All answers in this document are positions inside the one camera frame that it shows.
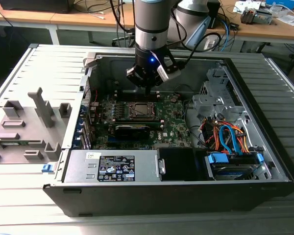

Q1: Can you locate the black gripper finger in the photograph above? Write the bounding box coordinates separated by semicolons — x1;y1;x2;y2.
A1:
126;64;149;97
148;70;164;97

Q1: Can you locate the silver CPU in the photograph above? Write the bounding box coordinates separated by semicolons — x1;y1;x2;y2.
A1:
133;104;154;117

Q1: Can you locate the CPU socket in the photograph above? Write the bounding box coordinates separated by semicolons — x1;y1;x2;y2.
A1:
127;100;159;120

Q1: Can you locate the CPU cooler with fan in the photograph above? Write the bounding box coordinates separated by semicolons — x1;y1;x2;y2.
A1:
240;7;259;25

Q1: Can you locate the green motherboard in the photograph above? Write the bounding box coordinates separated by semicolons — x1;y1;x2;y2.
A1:
89;92;194;150

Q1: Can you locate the black graphics card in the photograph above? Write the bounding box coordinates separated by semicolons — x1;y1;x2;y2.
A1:
114;124;151;142

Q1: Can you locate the pale blue teach pendant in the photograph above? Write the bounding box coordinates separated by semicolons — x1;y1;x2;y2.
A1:
185;16;210;47

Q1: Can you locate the metal drive cage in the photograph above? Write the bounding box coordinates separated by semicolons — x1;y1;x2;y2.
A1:
192;68;247;120

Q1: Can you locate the black upright box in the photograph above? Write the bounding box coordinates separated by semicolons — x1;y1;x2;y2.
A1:
207;0;221;29

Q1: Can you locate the hard disk in blue carrier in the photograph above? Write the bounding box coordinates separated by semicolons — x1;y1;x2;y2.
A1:
205;151;265;181

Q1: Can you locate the grey power supply unit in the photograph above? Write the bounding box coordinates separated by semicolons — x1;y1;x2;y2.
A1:
62;149;166;184

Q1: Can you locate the white paper sheet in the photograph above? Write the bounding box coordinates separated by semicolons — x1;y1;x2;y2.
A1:
234;1;262;13

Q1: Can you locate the grey parts rack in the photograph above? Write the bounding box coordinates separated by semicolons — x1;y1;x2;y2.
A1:
0;87;73;165

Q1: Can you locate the black PC case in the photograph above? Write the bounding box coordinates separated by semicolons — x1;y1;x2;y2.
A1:
42;50;294;218

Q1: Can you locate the black flat device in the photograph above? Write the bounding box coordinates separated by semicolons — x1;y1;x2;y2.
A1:
0;0;73;14

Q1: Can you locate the wooden desk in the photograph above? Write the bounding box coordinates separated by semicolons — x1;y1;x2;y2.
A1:
0;0;294;46

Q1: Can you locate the grey metal drive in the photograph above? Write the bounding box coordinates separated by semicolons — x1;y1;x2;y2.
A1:
256;8;274;24

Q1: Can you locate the clear plastic bag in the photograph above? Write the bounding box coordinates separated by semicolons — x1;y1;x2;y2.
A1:
275;9;294;26

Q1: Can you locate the blue cardboard box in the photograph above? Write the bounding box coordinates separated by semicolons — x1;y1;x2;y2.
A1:
266;0;294;9

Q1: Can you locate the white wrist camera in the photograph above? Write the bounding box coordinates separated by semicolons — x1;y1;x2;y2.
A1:
156;50;182;82

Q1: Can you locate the black camera cable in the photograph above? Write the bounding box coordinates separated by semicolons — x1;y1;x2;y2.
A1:
177;32;222;69

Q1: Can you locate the red orange wire bundle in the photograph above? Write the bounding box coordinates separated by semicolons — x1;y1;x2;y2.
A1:
200;117;226;150

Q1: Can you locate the blue wire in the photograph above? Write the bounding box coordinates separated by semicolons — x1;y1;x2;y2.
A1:
219;124;243;156

